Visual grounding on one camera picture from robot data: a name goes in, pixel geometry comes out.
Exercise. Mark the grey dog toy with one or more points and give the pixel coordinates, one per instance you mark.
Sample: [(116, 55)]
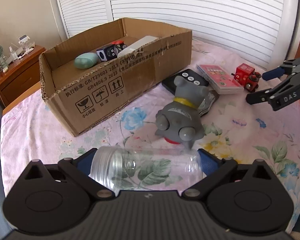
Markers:
[(179, 121)]

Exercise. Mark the brown cardboard box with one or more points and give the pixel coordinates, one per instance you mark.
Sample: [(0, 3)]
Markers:
[(82, 98)]

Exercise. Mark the clear plastic jar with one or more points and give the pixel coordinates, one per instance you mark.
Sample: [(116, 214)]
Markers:
[(146, 169)]

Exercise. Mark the clear plastic packet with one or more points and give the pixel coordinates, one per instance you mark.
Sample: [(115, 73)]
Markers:
[(207, 103)]

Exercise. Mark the white louvred wardrobe door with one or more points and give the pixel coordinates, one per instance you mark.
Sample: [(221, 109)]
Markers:
[(260, 31)]

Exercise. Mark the black cube toy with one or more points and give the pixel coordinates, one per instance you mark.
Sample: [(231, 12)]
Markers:
[(110, 51)]

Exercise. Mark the wooden nightstand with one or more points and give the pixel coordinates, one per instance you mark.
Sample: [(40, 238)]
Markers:
[(21, 75)]

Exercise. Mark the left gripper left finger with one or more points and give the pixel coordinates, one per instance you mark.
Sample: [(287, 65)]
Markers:
[(78, 171)]

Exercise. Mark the white plastic container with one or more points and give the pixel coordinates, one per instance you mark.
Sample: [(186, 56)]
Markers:
[(136, 45)]

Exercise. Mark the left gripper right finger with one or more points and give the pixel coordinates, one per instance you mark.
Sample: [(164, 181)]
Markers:
[(217, 172)]

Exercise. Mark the red robot toy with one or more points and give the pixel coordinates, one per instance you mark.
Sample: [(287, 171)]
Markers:
[(247, 77)]

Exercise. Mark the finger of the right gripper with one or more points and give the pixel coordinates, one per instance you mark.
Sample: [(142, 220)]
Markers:
[(259, 97), (275, 73)]

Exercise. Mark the black digital timer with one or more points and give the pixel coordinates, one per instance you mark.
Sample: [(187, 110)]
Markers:
[(188, 75)]

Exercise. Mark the floral pink bedsheet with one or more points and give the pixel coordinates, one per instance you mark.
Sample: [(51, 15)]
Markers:
[(234, 129)]

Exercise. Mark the small green desk fan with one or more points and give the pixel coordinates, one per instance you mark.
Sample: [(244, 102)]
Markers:
[(3, 58)]

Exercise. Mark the mint green oval case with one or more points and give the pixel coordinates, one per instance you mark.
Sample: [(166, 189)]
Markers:
[(86, 60)]

